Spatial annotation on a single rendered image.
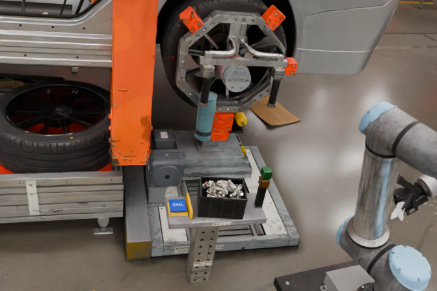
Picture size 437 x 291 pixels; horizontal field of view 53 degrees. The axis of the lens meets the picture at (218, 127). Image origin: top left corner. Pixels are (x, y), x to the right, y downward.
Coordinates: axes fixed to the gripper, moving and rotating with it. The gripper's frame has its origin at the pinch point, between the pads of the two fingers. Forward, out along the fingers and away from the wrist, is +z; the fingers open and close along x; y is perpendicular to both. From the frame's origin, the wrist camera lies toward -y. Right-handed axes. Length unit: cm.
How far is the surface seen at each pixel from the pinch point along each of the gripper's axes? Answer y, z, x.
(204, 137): -33, 47, 72
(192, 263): 4, 80, 34
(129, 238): -14, 102, 52
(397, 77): 88, -162, 264
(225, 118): -33, 32, 83
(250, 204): -10, 43, 32
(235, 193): -24, 47, 24
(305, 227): 45, 20, 69
